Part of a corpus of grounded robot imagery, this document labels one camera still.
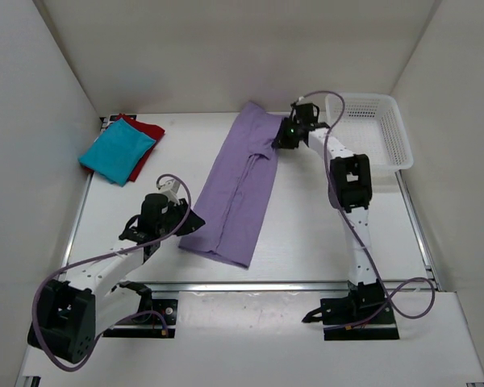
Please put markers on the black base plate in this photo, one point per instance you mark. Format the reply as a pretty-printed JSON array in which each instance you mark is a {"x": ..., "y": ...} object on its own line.
[
  {"x": 156, "y": 316},
  {"x": 363, "y": 314}
]

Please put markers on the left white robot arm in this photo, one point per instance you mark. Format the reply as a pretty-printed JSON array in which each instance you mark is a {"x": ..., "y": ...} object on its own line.
[{"x": 73, "y": 313}]

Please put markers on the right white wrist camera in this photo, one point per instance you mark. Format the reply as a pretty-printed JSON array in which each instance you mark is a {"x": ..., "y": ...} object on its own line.
[{"x": 299, "y": 99}]

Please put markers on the teal t-shirt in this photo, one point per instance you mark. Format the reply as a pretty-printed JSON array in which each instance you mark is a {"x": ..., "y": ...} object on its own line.
[{"x": 115, "y": 153}]

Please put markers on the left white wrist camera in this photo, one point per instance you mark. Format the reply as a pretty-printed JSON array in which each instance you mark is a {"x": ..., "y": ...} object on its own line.
[{"x": 169, "y": 189}]

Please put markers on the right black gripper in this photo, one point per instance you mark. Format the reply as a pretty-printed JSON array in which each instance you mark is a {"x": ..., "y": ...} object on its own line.
[{"x": 282, "y": 141}]

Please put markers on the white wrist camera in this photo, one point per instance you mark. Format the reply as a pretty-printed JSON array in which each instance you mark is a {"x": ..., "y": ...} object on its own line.
[
  {"x": 169, "y": 189},
  {"x": 299, "y": 99}
]

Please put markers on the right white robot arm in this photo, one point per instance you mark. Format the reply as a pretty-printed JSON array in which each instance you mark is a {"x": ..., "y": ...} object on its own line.
[{"x": 349, "y": 192}]

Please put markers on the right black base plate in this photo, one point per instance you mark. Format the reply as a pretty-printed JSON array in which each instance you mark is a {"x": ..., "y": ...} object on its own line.
[{"x": 363, "y": 314}]

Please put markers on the red t-shirt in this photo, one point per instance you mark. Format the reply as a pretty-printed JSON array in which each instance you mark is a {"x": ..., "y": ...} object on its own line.
[{"x": 145, "y": 141}]

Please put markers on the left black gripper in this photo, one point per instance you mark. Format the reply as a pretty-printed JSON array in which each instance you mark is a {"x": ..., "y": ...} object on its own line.
[{"x": 194, "y": 222}]

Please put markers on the white plastic laundry basket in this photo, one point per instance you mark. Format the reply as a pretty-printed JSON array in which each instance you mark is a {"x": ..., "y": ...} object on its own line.
[{"x": 371, "y": 124}]

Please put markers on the lavender t-shirt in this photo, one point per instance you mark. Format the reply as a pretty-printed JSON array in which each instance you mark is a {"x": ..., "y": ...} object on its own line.
[{"x": 236, "y": 193}]

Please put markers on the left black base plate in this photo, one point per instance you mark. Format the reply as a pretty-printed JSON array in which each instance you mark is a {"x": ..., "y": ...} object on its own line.
[{"x": 156, "y": 316}]

